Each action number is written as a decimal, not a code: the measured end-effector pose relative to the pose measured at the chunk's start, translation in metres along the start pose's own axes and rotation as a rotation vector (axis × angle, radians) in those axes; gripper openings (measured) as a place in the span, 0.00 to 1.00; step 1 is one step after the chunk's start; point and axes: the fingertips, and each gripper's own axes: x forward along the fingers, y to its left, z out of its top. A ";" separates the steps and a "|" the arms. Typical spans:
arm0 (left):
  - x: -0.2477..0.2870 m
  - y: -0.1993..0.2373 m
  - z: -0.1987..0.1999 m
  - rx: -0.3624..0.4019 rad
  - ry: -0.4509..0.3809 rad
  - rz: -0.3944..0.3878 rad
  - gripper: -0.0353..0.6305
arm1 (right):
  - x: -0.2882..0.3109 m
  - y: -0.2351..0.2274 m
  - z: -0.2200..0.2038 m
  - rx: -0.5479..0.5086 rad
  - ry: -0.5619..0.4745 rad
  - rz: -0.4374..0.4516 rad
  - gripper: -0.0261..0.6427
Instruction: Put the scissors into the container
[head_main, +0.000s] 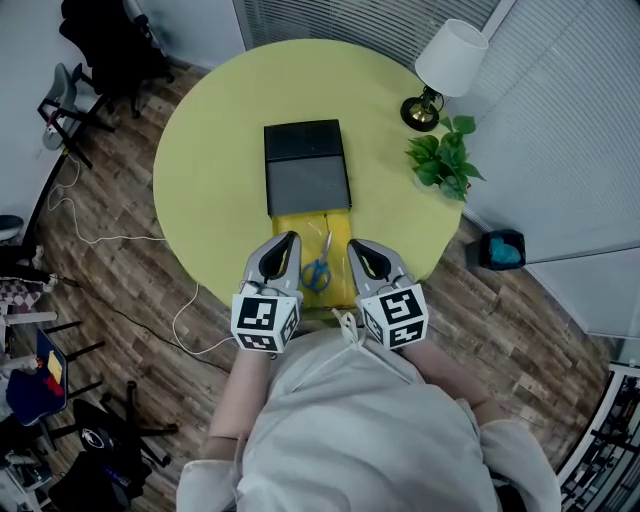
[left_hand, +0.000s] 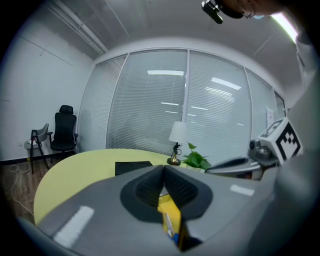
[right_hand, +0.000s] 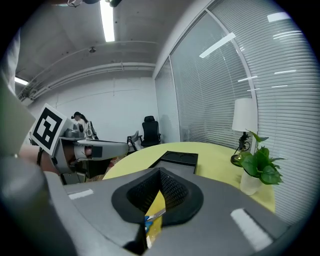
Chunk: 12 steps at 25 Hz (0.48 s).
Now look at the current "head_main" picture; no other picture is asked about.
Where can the black container box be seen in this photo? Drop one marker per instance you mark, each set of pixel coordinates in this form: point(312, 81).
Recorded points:
point(307, 185)

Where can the white window blinds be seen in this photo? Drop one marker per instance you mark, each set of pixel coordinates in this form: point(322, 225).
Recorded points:
point(565, 125)
point(350, 20)

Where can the black trash bin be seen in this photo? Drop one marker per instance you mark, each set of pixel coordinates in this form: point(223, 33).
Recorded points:
point(477, 250)

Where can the gray chair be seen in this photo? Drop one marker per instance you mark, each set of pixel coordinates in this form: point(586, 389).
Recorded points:
point(64, 87)

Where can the white-shade table lamp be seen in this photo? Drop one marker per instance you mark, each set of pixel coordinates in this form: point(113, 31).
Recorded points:
point(450, 57)

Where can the blue bag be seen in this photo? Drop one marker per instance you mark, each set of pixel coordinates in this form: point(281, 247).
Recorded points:
point(504, 251)

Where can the yellow-green round tablecloth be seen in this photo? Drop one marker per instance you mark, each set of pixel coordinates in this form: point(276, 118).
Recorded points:
point(210, 150)

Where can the black office chair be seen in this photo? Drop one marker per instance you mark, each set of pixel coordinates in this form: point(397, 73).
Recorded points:
point(117, 50)

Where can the black swivel chair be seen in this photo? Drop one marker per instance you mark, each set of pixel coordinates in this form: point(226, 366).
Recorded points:
point(100, 440)

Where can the blue padded chair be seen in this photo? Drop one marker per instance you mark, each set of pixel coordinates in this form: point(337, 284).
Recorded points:
point(35, 385)

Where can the person's white hooded top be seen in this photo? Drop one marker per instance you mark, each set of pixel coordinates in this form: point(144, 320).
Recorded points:
point(360, 430)

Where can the metal storage shelf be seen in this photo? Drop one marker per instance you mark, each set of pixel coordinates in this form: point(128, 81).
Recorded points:
point(610, 440)

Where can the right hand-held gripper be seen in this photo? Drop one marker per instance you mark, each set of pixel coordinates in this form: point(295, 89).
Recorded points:
point(395, 312)

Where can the person's right forearm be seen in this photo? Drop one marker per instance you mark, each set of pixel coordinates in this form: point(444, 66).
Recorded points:
point(445, 375)

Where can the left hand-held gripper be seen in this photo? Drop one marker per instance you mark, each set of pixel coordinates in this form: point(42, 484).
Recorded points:
point(260, 315)

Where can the person's left forearm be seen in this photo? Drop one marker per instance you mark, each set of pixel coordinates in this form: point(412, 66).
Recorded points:
point(240, 395)

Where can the green potted plant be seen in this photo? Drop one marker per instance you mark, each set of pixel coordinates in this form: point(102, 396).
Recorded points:
point(442, 160)

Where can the checkered cloth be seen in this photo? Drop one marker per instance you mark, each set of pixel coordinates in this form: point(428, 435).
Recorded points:
point(20, 296)

